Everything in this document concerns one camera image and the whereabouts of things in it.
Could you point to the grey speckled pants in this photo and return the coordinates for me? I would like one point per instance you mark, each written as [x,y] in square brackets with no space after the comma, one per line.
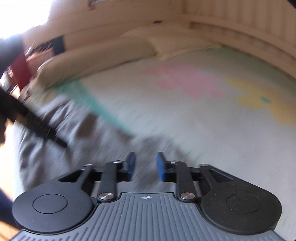
[90,140]

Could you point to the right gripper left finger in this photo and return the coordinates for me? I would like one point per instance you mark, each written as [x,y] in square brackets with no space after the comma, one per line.
[63,203]

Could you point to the wooden slatted headboard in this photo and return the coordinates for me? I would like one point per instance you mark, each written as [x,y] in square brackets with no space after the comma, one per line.
[263,29]

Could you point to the floral bed blanket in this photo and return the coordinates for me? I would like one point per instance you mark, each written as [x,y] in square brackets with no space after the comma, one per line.
[220,107]

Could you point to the beige pillow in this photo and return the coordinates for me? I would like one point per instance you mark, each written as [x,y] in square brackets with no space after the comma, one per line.
[86,60]

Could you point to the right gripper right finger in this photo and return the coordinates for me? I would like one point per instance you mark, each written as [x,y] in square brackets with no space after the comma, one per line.
[228,202]

